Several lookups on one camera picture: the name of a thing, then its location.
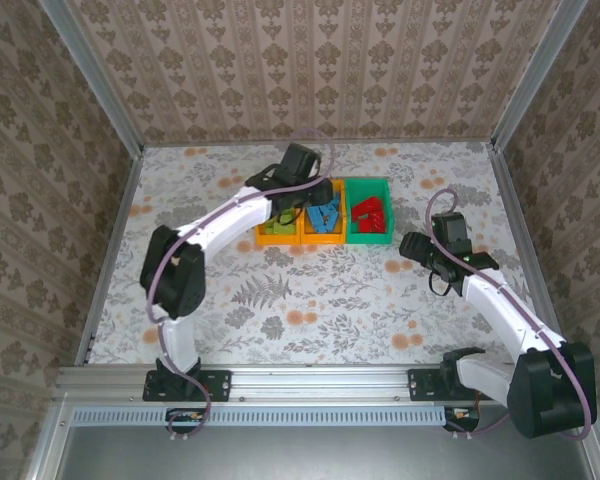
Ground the thin black right gripper cable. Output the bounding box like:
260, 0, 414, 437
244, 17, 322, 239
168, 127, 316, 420
428, 272, 452, 298

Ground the aluminium table side rail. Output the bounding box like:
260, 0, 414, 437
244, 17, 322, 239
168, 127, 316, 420
73, 147, 146, 366
485, 142, 572, 364

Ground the orange plastic bin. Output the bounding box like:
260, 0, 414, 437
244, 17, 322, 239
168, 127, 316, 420
254, 197, 304, 246
299, 178, 350, 246

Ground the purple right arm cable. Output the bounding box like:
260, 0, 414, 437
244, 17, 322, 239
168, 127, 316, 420
425, 188, 597, 441

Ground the green plastic bin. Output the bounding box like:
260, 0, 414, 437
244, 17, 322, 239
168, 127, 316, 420
343, 177, 396, 245

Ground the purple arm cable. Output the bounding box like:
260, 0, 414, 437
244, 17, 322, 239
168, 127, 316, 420
425, 188, 597, 441
147, 128, 336, 444

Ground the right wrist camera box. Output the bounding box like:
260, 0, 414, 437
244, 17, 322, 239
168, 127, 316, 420
431, 212, 467, 247

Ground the black connector box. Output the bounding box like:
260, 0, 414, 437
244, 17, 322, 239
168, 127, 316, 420
165, 407, 206, 435
443, 405, 481, 434

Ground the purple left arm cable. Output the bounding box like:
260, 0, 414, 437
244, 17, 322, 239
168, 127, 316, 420
147, 128, 336, 444

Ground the aluminium table back rail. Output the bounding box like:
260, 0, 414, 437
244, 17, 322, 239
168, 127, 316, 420
142, 140, 491, 149

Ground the slotted grey cable duct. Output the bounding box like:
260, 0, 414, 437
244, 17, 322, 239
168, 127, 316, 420
72, 405, 449, 427

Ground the aluminium frame post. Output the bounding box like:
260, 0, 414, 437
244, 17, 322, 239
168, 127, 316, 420
36, 0, 146, 156
488, 0, 590, 152

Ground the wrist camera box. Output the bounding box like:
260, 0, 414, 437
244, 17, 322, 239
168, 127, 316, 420
431, 212, 467, 247
278, 143, 322, 184

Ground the floral patterned table cover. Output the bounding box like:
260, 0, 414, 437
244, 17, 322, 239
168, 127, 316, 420
87, 142, 566, 366

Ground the grey metal panel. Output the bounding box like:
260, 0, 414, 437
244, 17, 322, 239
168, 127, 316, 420
54, 405, 600, 480

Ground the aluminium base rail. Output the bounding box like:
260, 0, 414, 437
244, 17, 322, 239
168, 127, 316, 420
54, 363, 511, 401

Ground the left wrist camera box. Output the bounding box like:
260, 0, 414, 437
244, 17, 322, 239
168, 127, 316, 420
278, 143, 322, 184

